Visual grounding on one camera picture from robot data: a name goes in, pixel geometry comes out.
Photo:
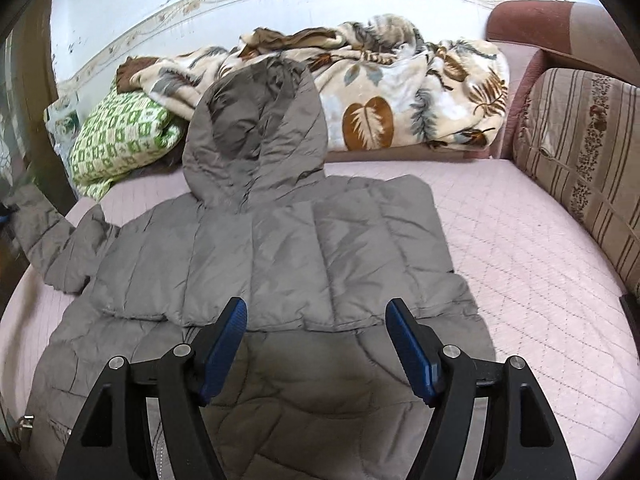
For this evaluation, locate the grey hooded puffer jacket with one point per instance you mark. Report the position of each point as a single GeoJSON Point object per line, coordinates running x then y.
{"type": "Point", "coordinates": [280, 240]}

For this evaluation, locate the printed plastic bag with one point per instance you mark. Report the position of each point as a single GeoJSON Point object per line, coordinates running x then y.
{"type": "Point", "coordinates": [62, 125]}

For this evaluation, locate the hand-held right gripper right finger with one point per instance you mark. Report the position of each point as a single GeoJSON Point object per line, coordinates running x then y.
{"type": "Point", "coordinates": [407, 355]}

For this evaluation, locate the green checkered pillow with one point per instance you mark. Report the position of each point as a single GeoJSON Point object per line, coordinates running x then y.
{"type": "Point", "coordinates": [120, 135]}

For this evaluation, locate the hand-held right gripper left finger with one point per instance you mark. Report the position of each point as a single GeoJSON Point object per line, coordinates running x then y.
{"type": "Point", "coordinates": [225, 355]}

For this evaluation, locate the pink quilted sofa cover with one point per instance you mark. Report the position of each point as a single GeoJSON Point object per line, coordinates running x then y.
{"type": "Point", "coordinates": [525, 270]}

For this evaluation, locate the striped floral cushion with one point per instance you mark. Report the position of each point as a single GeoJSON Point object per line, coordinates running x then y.
{"type": "Point", "coordinates": [590, 150]}

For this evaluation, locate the leaf print fleece blanket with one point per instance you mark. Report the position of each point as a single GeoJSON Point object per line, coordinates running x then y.
{"type": "Point", "coordinates": [400, 90]}

